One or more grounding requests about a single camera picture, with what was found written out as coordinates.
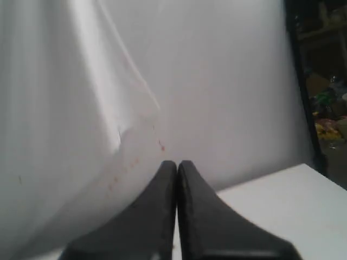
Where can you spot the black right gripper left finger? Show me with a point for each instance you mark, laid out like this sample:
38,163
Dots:
144,230

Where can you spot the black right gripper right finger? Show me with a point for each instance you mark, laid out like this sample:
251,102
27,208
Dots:
210,229

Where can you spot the yellow toy clutter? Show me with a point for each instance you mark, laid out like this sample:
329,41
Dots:
325,107

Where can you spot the black vertical frame post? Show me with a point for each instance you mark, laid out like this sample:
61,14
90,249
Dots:
319,158

